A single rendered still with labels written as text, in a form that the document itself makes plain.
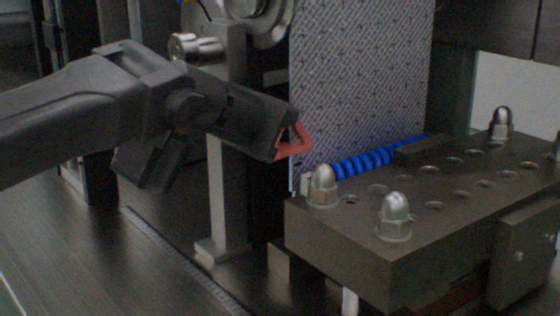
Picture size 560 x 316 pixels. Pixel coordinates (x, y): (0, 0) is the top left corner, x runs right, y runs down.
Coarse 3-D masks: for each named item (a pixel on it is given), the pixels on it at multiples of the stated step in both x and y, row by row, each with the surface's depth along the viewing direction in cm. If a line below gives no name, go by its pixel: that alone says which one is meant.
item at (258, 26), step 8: (272, 0) 65; (280, 0) 64; (272, 8) 65; (280, 8) 64; (232, 16) 72; (264, 16) 67; (272, 16) 66; (248, 24) 70; (256, 24) 68; (264, 24) 67; (272, 24) 66; (248, 32) 70; (256, 32) 69; (264, 32) 68
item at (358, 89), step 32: (352, 32) 71; (384, 32) 74; (416, 32) 78; (320, 64) 69; (352, 64) 72; (384, 64) 76; (416, 64) 80; (320, 96) 71; (352, 96) 74; (384, 96) 78; (416, 96) 82; (320, 128) 72; (352, 128) 76; (384, 128) 79; (416, 128) 84; (320, 160) 74
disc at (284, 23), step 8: (224, 0) 73; (288, 0) 64; (296, 0) 63; (224, 8) 74; (288, 8) 64; (280, 16) 65; (288, 16) 64; (280, 24) 66; (288, 24) 65; (272, 32) 67; (280, 32) 66; (248, 40) 71; (256, 40) 70; (264, 40) 69; (272, 40) 68; (280, 40) 67; (256, 48) 70; (264, 48) 69
